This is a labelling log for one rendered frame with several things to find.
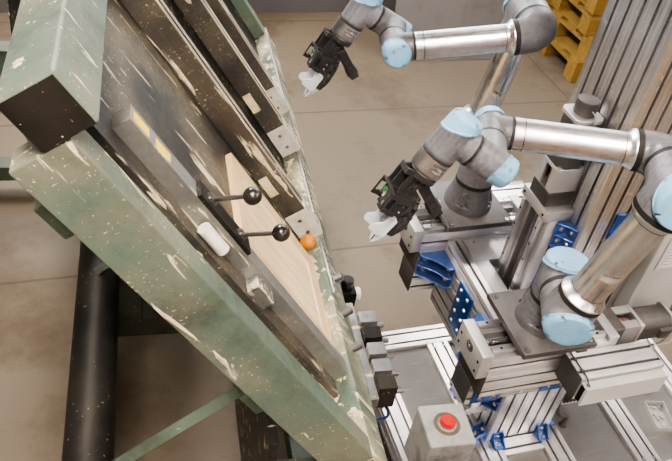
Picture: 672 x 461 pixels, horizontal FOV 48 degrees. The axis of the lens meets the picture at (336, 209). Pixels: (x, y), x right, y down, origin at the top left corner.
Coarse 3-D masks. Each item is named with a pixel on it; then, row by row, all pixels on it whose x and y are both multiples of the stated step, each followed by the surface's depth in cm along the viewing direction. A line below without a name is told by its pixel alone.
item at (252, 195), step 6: (252, 186) 149; (210, 192) 154; (246, 192) 148; (252, 192) 147; (258, 192) 148; (210, 198) 153; (216, 198) 153; (222, 198) 152; (228, 198) 151; (234, 198) 151; (240, 198) 150; (246, 198) 147; (252, 198) 147; (258, 198) 148; (216, 204) 154; (252, 204) 148
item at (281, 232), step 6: (240, 228) 161; (276, 228) 155; (282, 228) 155; (288, 228) 156; (240, 234) 160; (246, 234) 161; (252, 234) 160; (258, 234) 159; (264, 234) 158; (270, 234) 158; (276, 234) 155; (282, 234) 155; (288, 234) 156; (276, 240) 156; (282, 240) 156
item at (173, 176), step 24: (120, 120) 137; (144, 120) 142; (144, 144) 140; (168, 168) 144; (192, 192) 149; (192, 216) 153; (240, 264) 164; (264, 264) 172; (288, 312) 177; (312, 336) 185; (336, 360) 193
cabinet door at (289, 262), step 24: (240, 168) 200; (240, 192) 189; (240, 216) 180; (264, 216) 202; (264, 240) 191; (288, 240) 215; (288, 264) 202; (312, 264) 228; (288, 288) 190; (312, 288) 214; (312, 312) 202
